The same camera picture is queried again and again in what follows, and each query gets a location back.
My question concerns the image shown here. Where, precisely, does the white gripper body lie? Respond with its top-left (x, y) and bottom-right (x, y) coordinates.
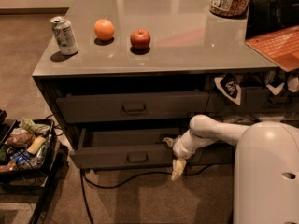
top-left (173, 135), bottom-right (195, 159)

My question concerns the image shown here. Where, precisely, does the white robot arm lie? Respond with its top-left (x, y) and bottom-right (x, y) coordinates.
top-left (164, 115), bottom-right (299, 224)

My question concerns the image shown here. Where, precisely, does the grey drawer cabinet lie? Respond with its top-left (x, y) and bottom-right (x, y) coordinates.
top-left (32, 0), bottom-right (299, 174)

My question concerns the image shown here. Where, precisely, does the black white snack bag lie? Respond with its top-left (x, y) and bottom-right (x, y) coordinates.
top-left (214, 73), bottom-right (241, 105)

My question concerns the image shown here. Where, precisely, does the red apple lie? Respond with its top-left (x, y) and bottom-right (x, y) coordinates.
top-left (130, 29), bottom-right (151, 49)

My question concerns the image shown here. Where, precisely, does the orange fruit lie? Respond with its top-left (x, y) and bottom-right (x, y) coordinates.
top-left (94, 19), bottom-right (115, 41)

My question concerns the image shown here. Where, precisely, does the green bag in bin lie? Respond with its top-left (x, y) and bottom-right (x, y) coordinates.
top-left (19, 119), bottom-right (50, 135)

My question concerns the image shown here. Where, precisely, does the yellow sponge in bin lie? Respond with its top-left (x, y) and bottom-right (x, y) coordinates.
top-left (27, 136), bottom-right (46, 155)

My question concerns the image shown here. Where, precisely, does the white green soda can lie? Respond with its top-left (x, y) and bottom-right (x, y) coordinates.
top-left (50, 16), bottom-right (78, 56)

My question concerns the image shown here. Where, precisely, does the orange laptop keyboard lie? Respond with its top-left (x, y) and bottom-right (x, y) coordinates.
top-left (246, 25), bottom-right (299, 72)

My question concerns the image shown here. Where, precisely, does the black bin of groceries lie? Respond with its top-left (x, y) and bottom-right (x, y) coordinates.
top-left (0, 119), bottom-right (56, 184)

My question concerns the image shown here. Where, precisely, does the brown snack bag in bin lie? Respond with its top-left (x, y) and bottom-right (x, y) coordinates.
top-left (5, 133), bottom-right (35, 148)

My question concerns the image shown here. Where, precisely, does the large jar of nuts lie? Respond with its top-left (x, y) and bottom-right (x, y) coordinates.
top-left (210, 0), bottom-right (249, 18)

